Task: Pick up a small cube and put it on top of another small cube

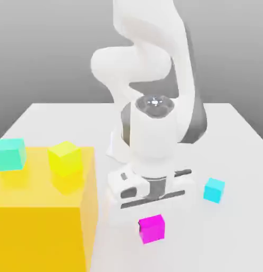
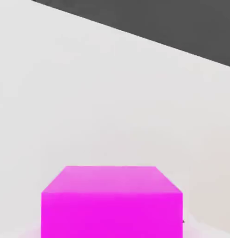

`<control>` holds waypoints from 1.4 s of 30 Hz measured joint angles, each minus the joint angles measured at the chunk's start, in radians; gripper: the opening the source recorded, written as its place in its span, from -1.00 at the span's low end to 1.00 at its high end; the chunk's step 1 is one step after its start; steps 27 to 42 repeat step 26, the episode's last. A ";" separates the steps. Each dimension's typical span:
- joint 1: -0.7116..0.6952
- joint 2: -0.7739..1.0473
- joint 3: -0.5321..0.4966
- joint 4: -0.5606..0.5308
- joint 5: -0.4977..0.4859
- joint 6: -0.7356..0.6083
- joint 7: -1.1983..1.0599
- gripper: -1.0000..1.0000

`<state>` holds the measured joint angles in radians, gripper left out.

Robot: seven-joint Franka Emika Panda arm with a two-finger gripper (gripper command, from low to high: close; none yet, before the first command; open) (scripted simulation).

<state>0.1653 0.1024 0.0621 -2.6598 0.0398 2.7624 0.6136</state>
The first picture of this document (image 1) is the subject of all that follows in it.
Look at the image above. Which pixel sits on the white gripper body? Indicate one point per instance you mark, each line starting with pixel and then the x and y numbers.
pixel 182 187

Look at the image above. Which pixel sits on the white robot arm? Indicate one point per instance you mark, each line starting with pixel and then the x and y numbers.
pixel 152 136

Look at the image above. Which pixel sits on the small cyan cube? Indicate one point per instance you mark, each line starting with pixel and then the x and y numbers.
pixel 214 190

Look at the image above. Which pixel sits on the small magenta cube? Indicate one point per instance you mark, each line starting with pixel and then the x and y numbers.
pixel 152 229

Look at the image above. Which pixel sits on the small yellow cube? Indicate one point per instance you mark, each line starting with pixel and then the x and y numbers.
pixel 65 159

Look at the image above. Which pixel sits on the small turquoise cube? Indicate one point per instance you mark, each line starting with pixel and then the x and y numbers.
pixel 10 155

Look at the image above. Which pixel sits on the large orange box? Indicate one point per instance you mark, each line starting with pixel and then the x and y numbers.
pixel 39 223

